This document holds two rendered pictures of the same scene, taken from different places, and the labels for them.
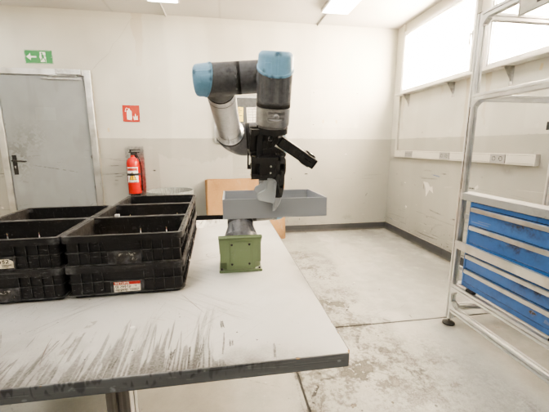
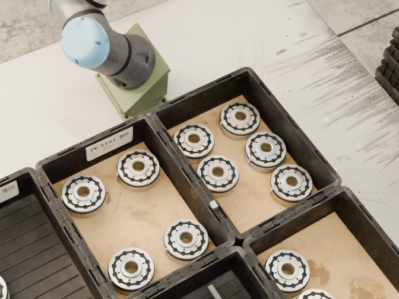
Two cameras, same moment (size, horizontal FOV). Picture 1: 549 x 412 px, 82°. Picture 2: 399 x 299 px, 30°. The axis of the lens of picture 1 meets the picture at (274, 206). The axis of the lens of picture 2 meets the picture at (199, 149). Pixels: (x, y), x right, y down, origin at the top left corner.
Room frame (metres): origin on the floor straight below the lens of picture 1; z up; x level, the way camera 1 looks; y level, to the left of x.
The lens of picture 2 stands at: (1.77, 1.35, 2.40)
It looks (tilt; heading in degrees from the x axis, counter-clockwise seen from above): 57 degrees down; 241
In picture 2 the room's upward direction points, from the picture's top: 8 degrees clockwise
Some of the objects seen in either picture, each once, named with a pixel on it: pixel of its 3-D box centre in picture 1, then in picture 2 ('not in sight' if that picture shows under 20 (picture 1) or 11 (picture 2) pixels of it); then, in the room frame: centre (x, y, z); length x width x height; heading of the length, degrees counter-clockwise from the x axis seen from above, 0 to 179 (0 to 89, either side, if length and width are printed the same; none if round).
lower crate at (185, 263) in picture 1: (136, 265); not in sight; (1.21, 0.56, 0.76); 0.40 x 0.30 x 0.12; 100
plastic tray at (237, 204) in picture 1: (270, 202); not in sight; (0.90, 0.01, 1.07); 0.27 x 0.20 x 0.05; 98
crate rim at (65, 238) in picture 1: (133, 226); (243, 149); (1.21, 0.56, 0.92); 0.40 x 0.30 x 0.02; 100
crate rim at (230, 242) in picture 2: (148, 211); (133, 204); (1.51, 0.61, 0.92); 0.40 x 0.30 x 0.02; 100
